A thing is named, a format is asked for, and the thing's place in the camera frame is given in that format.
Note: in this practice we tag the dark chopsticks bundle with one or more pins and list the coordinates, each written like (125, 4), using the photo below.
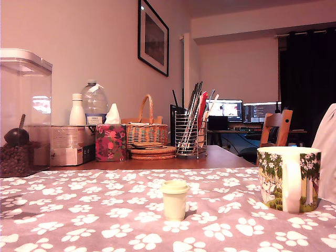
(193, 105)

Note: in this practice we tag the small cork coaster stack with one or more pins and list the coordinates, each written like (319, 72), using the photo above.
(147, 145)

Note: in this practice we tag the pale cup-shaped coffee capsule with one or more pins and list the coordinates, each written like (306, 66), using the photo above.
(173, 204)

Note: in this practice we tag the dark brown scoop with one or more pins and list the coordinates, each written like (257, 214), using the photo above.
(15, 136)

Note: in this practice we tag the large clear water bottle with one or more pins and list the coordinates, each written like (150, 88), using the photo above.
(94, 105)

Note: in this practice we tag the dark office chair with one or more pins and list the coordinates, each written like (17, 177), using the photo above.
(248, 153)

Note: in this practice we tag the brown pet kibble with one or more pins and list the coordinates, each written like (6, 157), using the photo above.
(13, 160)

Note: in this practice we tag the grey paw print cloth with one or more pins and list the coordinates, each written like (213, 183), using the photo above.
(105, 210)

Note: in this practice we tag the floral print ceramic mug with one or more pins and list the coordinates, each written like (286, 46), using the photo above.
(270, 183)

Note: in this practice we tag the black box under monitor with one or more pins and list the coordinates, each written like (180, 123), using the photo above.
(218, 123)

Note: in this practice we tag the floral tissue box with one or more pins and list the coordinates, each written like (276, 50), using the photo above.
(110, 144)

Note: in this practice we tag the clear container with white lid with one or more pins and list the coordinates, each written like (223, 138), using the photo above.
(26, 92)

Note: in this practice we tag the white insulated bottle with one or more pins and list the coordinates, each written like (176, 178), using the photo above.
(77, 113)

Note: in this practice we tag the black computer monitor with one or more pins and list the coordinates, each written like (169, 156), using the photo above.
(231, 110)
(257, 113)

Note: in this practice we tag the wooden computer desk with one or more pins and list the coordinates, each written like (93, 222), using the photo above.
(231, 131)

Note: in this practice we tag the red flat kitchen tool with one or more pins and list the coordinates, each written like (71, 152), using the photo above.
(202, 105)

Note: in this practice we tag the wooden high chair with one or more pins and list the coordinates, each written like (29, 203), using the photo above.
(282, 131)

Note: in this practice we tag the black framed picture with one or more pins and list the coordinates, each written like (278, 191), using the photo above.
(155, 39)

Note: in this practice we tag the white tissue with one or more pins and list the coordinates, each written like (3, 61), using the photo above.
(113, 115)

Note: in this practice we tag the white curtain rod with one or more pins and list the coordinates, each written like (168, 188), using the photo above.
(282, 35)

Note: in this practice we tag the white cardboard box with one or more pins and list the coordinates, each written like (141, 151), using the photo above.
(68, 147)

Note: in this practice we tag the black router with antennas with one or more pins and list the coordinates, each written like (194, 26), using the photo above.
(173, 118)

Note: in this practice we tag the white garment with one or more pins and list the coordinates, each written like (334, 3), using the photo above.
(328, 157)

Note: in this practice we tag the dark curtain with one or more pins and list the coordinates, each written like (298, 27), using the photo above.
(309, 78)

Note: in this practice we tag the round cork trivet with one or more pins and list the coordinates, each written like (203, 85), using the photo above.
(157, 157)
(168, 150)

